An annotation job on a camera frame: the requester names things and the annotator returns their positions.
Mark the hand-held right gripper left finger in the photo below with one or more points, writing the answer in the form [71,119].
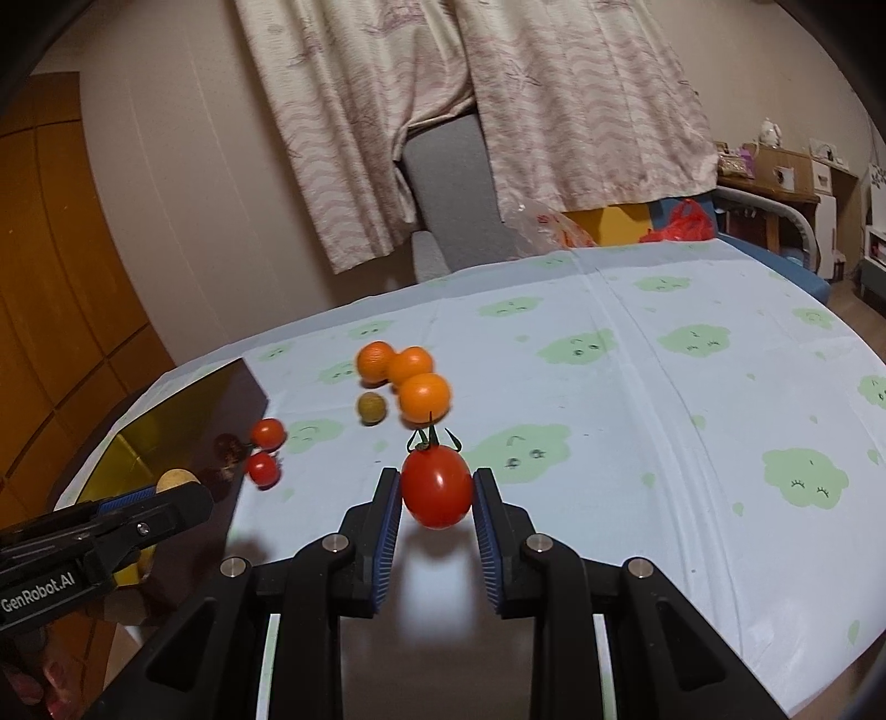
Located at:
[387,526]

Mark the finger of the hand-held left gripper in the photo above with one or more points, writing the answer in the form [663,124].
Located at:
[152,523]
[128,498]

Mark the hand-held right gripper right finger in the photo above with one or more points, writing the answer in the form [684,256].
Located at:
[486,533]

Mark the pale yellow small fruit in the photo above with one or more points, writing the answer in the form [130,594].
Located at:
[176,478]

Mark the large red cherry tomato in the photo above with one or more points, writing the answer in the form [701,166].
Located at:
[436,488]

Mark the yellow-green small fruit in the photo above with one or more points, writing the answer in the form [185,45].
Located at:
[372,407]

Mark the small red cherry tomato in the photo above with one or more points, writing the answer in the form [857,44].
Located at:
[268,433]
[263,469]

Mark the dark brown gold-lined box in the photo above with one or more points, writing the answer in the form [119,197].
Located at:
[221,415]

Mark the large orange tangerine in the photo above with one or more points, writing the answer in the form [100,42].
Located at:
[423,398]

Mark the small orange tangerine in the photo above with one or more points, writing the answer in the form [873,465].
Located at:
[412,363]
[375,363]

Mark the light blue cloud-print tablecloth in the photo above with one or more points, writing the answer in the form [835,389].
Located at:
[623,415]

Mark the wooden wardrobe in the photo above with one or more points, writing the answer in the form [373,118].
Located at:
[62,277]

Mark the clear plastic bag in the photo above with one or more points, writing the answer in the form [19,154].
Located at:
[550,228]

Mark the grey upholstered chair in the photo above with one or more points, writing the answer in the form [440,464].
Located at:
[457,201]

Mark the yellow cushion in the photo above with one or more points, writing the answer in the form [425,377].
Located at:
[612,223]

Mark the red plastic bag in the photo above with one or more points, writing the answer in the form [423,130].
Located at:
[682,221]

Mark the wooden desk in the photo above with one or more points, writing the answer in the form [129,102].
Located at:
[796,208]

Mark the cardboard box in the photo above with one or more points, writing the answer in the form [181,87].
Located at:
[782,169]

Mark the white cabinet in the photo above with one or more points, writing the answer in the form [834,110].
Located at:
[873,235]

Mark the white teapot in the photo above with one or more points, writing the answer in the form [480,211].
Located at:
[770,133]

